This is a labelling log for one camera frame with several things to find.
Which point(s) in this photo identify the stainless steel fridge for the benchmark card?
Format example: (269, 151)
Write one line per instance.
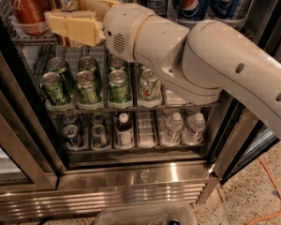
(91, 181)

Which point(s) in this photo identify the empty white tray bottom shelf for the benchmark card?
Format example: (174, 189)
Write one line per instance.
(146, 130)

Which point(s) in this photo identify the clear water bottle right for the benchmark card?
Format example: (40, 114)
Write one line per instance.
(194, 128)

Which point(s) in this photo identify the fridge sliding door right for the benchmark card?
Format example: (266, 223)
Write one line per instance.
(250, 139)

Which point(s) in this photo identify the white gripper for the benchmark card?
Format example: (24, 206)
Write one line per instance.
(121, 28)

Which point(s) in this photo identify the clear water bottle left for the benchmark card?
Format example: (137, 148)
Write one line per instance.
(172, 129)

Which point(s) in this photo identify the silver blue can front left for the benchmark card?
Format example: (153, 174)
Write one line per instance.
(73, 136)

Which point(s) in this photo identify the blue pepsi can middle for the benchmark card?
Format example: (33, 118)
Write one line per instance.
(192, 10)

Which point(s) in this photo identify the red cola can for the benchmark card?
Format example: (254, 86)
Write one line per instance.
(30, 16)

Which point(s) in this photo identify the dark drink bottle white cap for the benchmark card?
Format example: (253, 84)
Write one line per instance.
(124, 131)

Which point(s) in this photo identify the empty white tray middle shelf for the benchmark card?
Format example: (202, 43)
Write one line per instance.
(173, 99)

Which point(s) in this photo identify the green can front left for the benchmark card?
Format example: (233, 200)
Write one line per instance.
(54, 88)

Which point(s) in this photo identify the fridge glass door left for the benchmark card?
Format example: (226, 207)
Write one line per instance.
(25, 168)

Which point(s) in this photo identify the green can back left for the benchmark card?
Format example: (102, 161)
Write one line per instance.
(62, 67)

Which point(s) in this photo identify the blue pepsi can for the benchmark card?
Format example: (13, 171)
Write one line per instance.
(192, 10)
(231, 12)

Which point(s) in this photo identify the white diet can back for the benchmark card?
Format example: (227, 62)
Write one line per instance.
(142, 68)

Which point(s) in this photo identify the white diet can front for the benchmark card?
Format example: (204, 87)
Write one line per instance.
(150, 86)

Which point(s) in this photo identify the clear plastic bin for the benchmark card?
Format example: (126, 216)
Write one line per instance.
(163, 213)

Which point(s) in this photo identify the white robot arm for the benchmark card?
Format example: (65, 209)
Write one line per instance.
(195, 63)

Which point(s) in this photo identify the silver blue can back left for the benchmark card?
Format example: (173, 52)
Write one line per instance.
(71, 119)

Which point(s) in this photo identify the clear water bottle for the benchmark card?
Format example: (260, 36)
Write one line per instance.
(172, 129)
(194, 128)

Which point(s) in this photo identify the green can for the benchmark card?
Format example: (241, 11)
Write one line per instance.
(54, 88)
(62, 67)
(89, 63)
(117, 63)
(119, 86)
(86, 85)

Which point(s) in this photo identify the silver blue can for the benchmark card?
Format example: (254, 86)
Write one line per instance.
(97, 118)
(71, 119)
(99, 140)
(73, 136)

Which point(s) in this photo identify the white diet can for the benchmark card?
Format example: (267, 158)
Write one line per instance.
(142, 68)
(150, 86)

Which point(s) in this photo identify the blue pepsi can right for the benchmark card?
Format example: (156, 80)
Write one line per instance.
(231, 12)

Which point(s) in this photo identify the empty white tray shelf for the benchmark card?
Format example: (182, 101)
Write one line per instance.
(146, 130)
(173, 99)

